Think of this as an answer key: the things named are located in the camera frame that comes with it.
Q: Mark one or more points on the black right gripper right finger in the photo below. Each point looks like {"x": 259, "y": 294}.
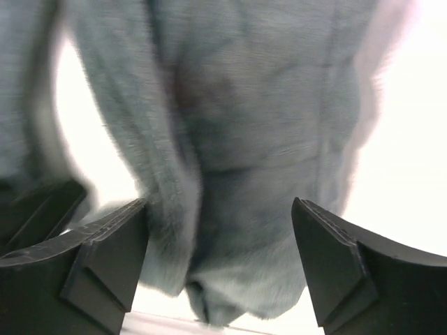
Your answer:
{"x": 361, "y": 283}

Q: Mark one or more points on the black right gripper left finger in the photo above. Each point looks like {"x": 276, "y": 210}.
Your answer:
{"x": 81, "y": 282}

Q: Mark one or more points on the dark grey fleece pillowcase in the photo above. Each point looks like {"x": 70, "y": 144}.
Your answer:
{"x": 225, "y": 111}

